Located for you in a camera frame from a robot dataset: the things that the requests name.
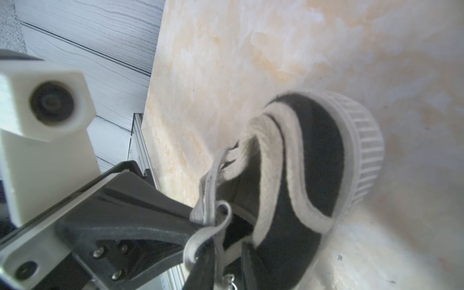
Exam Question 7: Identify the black white canvas sneaker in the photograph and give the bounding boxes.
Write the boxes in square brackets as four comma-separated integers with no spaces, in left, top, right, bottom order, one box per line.
[202,89,385,290]

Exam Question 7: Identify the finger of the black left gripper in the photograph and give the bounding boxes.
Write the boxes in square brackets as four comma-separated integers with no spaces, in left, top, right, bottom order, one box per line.
[61,172,201,239]

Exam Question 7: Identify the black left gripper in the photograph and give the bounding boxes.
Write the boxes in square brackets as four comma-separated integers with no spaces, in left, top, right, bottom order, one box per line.
[1,172,194,290]

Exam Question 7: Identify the aluminium front rail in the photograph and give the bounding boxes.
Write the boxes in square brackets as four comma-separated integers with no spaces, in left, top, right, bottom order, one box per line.
[128,113,185,290]

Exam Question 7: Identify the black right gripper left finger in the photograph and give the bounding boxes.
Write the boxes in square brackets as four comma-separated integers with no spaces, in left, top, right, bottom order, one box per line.
[183,242,216,290]

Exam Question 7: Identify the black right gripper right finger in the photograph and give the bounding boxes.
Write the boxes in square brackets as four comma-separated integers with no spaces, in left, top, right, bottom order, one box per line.
[241,242,260,290]

